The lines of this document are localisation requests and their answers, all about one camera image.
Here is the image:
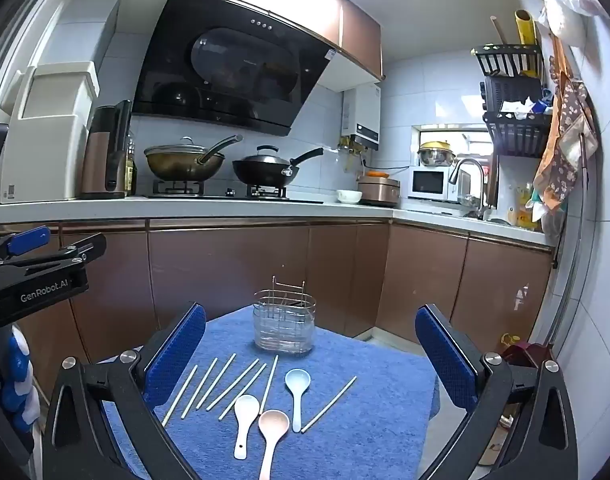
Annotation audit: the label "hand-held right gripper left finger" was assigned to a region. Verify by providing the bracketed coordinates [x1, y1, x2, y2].
[39, 301, 208, 480]

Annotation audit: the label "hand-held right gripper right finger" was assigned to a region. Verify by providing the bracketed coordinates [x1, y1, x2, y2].
[415, 304, 580, 480]

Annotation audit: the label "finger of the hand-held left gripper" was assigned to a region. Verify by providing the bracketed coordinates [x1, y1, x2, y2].
[0, 233, 108, 274]
[0, 226, 51, 262]

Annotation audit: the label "pale wooden chopstick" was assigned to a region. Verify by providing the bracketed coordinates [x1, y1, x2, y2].
[162, 365, 199, 428]
[181, 357, 219, 419]
[259, 355, 280, 415]
[301, 376, 358, 433]
[196, 353, 237, 410]
[206, 358, 260, 411]
[219, 363, 268, 421]

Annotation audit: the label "white spoon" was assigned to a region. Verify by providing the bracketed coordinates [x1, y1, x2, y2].
[233, 395, 262, 461]

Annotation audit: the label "wire utensil holder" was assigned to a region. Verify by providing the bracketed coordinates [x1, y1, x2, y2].
[252, 276, 318, 356]

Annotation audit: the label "pink spoon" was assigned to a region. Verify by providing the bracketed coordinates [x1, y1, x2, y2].
[257, 409, 292, 480]

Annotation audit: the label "pale blue spoon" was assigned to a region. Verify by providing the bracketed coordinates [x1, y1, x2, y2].
[284, 368, 312, 434]

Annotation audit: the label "person's left hand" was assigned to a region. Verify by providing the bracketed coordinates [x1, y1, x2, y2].
[4, 326, 42, 436]

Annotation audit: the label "red plastic item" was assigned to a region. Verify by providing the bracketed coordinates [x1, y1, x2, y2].
[502, 342, 553, 369]

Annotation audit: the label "blue towel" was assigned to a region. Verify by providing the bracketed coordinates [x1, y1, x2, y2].
[102, 305, 440, 480]

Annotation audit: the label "cooking oil bottle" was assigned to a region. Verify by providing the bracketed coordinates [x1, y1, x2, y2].
[125, 132, 138, 196]

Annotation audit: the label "brown and black appliance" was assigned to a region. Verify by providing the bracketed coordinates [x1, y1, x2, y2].
[81, 100, 134, 200]

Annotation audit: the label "brown base cabinets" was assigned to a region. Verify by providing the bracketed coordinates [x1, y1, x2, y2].
[0, 217, 556, 401]

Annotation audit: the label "white countertop appliance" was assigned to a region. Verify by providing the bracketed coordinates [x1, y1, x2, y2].
[0, 61, 100, 206]

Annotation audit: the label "steel pot with lid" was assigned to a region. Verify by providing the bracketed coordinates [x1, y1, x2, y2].
[144, 134, 244, 182]

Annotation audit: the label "white kitchen countertop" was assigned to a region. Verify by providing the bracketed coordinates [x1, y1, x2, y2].
[0, 194, 558, 249]

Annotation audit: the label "gas stove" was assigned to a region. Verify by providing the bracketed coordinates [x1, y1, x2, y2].
[145, 180, 326, 205]

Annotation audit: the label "yellow detergent bottle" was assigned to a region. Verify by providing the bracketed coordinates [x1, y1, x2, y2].
[507, 185, 538, 228]

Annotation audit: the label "white microwave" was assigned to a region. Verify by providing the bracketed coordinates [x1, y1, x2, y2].
[407, 166, 470, 204]

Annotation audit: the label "white plastic bag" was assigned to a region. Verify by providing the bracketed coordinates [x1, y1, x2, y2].
[530, 196, 566, 233]

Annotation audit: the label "copper rice cooker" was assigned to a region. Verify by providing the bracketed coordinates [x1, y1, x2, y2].
[357, 175, 402, 207]

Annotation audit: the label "steel pipe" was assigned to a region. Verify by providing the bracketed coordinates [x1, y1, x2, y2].
[535, 130, 588, 351]

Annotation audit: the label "steel faucet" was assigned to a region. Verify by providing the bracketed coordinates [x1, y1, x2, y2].
[448, 158, 488, 221]

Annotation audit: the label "black wok with lid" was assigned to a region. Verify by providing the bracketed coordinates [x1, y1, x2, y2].
[232, 145, 324, 187]

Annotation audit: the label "kitchen window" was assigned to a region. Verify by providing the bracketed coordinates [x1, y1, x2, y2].
[412, 124, 500, 171]

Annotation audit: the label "brass pipe fittings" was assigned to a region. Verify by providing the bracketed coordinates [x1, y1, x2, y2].
[335, 144, 372, 172]

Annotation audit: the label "floral apron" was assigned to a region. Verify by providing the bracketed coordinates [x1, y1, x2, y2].
[532, 35, 600, 216]

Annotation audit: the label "black range hood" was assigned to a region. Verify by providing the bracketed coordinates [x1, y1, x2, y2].
[132, 0, 336, 137]

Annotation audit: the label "white water heater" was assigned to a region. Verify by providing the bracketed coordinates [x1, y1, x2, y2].
[341, 82, 382, 151]

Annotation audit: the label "wooden rolling pin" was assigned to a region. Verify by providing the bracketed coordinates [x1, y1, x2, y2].
[490, 15, 510, 47]

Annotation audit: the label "yellow roll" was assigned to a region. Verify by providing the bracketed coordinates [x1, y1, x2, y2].
[515, 8, 540, 47]

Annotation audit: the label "clear plastic bag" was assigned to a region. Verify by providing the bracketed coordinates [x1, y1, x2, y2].
[525, 0, 606, 47]

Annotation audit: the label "black wall rack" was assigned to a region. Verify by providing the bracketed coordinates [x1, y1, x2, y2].
[472, 44, 556, 160]

